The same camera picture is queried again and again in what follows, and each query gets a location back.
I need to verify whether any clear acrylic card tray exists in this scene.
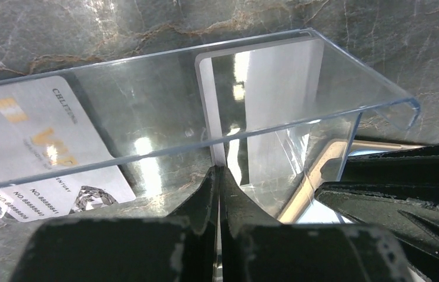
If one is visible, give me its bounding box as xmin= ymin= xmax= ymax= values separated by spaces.
xmin=0 ymin=29 xmax=420 ymax=224

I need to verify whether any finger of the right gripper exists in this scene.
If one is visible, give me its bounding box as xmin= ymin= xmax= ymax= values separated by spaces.
xmin=340 ymin=144 xmax=439 ymax=204
xmin=314 ymin=182 xmax=439 ymax=281

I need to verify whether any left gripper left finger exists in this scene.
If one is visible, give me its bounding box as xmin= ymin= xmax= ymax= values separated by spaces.
xmin=11 ymin=166 xmax=219 ymax=281

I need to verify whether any transparent credit card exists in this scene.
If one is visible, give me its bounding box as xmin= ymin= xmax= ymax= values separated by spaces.
xmin=195 ymin=38 xmax=324 ymax=185
xmin=0 ymin=76 xmax=136 ymax=223

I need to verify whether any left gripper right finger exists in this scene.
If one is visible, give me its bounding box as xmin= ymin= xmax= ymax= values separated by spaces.
xmin=219 ymin=167 xmax=412 ymax=281

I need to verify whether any beige card holder wallet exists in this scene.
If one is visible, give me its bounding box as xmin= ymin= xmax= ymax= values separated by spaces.
xmin=277 ymin=139 xmax=422 ymax=223

